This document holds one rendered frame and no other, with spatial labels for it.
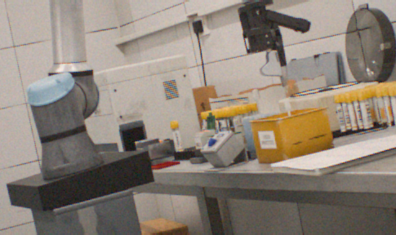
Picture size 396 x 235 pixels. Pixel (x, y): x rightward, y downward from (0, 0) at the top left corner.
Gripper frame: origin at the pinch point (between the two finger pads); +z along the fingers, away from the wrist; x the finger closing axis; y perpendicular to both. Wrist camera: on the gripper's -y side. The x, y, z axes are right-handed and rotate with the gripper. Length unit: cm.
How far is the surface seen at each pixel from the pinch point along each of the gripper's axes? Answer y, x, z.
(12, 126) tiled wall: 89, -178, -7
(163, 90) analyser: 26, -62, -5
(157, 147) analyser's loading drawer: 33, -41, 10
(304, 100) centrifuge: -5.3, -10.1, 6.0
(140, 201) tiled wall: 42, -199, 41
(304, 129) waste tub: 2.2, 18.7, 11.0
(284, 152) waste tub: 7.9, 20.5, 14.6
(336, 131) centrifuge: -11.3, -8.0, 15.6
